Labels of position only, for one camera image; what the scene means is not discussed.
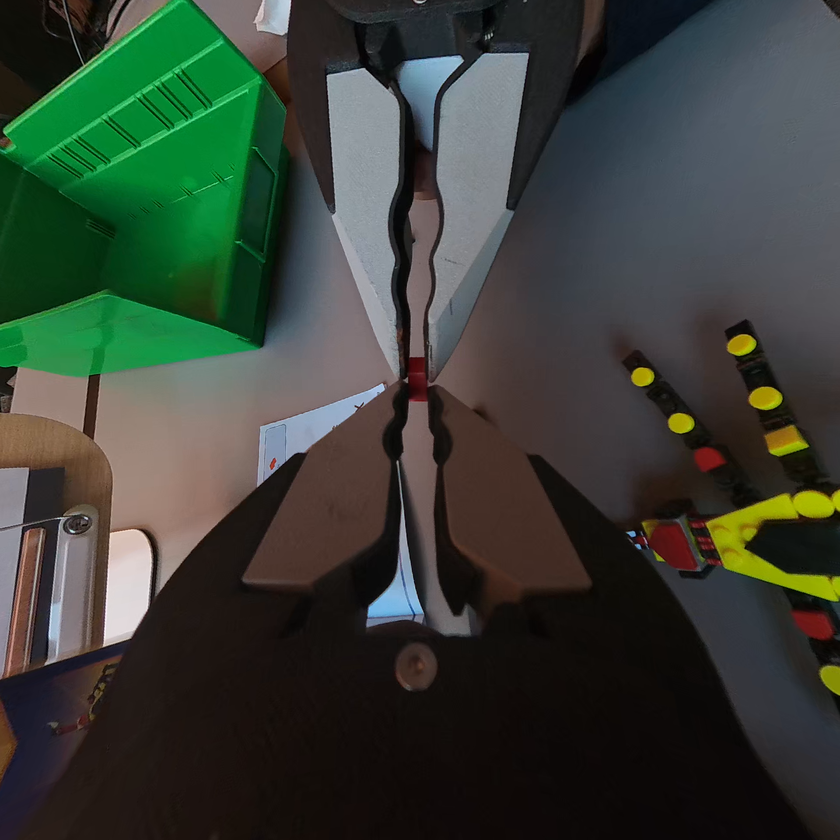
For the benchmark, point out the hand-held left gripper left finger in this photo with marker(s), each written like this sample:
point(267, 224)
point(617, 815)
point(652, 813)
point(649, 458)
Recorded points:
point(321, 512)

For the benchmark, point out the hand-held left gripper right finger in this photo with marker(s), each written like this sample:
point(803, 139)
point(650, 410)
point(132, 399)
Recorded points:
point(505, 518)

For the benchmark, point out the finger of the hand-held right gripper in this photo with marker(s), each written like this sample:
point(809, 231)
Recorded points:
point(364, 164)
point(476, 164)

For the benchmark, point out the red lego piece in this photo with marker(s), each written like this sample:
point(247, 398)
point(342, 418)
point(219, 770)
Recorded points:
point(417, 380)

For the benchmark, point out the open lego instruction manual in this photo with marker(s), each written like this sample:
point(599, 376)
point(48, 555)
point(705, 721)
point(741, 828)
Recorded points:
point(308, 426)

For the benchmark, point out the yellow black lego model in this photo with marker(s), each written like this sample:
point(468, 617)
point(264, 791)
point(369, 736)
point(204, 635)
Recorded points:
point(761, 531)

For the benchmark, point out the dark blue lego box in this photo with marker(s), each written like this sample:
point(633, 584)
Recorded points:
point(39, 728)

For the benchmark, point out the green plastic bin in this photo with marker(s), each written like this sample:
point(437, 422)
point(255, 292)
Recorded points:
point(164, 229)

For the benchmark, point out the wooden chair seat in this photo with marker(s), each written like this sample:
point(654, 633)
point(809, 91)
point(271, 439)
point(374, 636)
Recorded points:
point(79, 459)

